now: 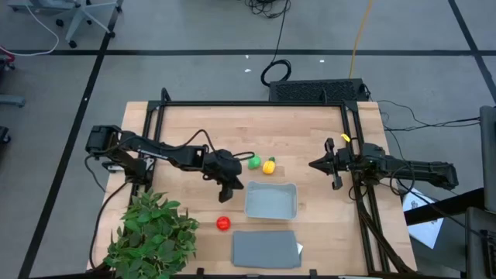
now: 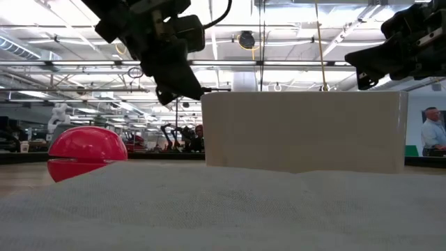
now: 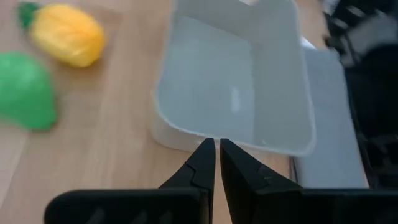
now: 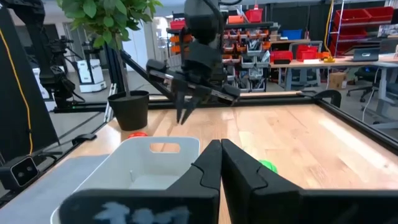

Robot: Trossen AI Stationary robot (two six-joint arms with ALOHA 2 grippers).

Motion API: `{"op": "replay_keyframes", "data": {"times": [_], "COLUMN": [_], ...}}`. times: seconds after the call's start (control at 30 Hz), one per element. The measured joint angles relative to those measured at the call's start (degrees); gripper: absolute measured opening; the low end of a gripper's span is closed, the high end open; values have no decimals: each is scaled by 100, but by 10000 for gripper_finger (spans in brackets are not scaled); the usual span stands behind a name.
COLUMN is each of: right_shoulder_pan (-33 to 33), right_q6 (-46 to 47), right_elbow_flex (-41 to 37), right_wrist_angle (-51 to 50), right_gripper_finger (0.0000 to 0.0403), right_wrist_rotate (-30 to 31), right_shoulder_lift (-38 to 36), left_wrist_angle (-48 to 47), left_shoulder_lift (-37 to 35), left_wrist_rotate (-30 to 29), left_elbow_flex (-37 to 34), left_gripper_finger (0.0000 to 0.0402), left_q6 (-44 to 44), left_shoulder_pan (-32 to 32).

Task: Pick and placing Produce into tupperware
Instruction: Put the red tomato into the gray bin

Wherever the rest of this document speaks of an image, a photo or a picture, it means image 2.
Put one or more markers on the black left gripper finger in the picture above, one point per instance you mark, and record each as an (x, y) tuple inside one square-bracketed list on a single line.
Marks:
[(174, 69), (163, 98)]

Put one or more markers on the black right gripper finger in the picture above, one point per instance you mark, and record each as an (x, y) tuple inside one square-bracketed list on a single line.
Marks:
[(364, 82), (373, 59)]

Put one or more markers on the red toy tomato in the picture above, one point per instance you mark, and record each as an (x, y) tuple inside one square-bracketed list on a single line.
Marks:
[(87, 146)]

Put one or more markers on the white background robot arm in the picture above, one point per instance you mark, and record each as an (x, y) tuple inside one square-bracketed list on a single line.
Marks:
[(57, 116)]

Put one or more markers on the translucent plastic tupperware container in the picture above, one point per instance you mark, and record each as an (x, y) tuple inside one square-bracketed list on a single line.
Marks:
[(303, 132)]

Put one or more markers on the black background robot arms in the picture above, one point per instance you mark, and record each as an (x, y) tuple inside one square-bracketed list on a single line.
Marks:
[(176, 137)]

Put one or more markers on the person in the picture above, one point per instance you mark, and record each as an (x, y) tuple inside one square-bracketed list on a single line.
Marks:
[(198, 139), (432, 134)]

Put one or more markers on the green box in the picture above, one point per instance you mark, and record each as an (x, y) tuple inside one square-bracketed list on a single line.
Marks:
[(411, 150)]

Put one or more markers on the grey cloth mat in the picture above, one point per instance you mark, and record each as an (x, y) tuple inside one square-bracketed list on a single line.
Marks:
[(223, 212)]

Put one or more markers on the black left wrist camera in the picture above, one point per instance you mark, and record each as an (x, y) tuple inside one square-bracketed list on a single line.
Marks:
[(190, 33)]

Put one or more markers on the black aluminium table frame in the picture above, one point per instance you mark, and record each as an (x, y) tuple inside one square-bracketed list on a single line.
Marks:
[(160, 156)]

